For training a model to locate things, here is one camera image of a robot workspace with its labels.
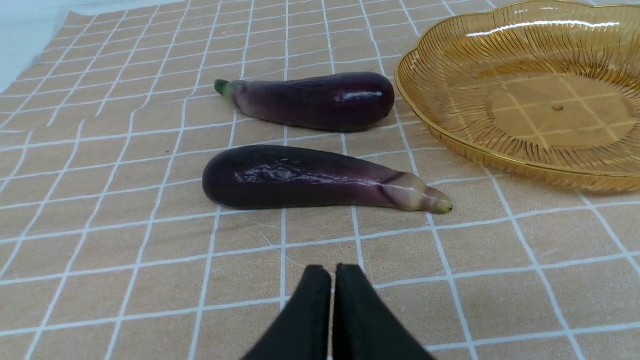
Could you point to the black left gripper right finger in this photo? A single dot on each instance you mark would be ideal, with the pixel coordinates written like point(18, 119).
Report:
point(364, 328)

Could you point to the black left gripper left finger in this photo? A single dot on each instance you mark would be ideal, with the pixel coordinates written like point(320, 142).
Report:
point(301, 330)

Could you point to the purple eggplant pale tip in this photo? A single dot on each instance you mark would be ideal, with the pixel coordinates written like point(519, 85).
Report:
point(259, 177)

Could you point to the purple eggplant green stem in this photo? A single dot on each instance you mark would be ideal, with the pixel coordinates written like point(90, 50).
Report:
point(345, 102)

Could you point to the checked beige tablecloth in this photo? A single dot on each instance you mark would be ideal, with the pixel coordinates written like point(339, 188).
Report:
point(111, 251)

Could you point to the amber glass plate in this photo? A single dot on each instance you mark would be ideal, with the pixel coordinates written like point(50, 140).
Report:
point(544, 89)

